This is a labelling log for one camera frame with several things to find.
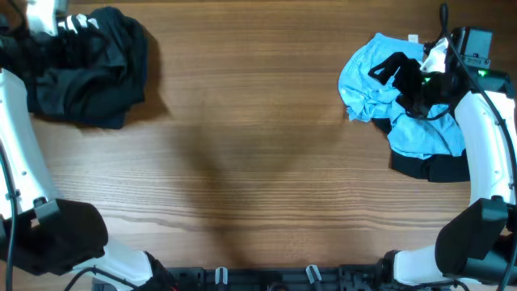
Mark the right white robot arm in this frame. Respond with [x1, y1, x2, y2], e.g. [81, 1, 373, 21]
[368, 27, 516, 290]

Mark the dark green t-shirt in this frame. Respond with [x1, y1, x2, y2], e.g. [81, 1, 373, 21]
[23, 6, 149, 122]

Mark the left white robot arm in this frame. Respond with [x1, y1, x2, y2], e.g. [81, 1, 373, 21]
[1, 1, 177, 290]

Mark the black garment under blue shirt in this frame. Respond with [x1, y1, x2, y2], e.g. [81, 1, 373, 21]
[373, 115, 470, 183]

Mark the light blue t-shirt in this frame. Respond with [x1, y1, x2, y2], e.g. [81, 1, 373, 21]
[338, 33, 465, 159]

